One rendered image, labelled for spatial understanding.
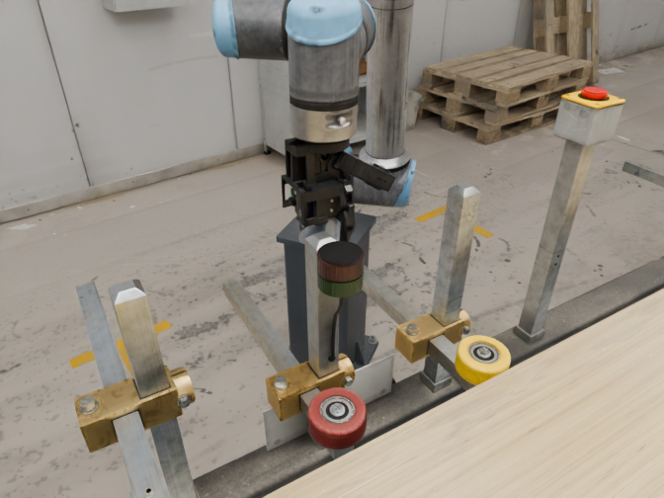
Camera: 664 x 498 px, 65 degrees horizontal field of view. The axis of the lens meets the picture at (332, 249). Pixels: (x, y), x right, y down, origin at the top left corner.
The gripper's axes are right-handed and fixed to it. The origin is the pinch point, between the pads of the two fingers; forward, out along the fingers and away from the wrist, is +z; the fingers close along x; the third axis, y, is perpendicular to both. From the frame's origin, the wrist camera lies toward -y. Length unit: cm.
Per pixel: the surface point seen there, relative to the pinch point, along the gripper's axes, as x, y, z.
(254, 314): -10.7, 10.5, 15.8
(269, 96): -260, -103, 54
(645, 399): 38.4, -28.0, 11.5
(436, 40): -293, -272, 38
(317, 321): 9.3, 8.3, 3.6
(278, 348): -0.7, 10.4, 15.8
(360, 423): 22.0, 9.0, 11.4
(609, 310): 11, -68, 31
